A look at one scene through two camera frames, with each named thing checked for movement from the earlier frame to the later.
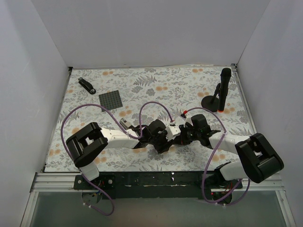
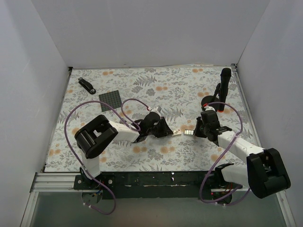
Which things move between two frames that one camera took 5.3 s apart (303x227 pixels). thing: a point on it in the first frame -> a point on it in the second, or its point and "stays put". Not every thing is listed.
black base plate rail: (156, 186) stays put
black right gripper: (182, 136) -> (201, 128)
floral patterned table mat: (141, 95) stays put
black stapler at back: (87, 85) stays put
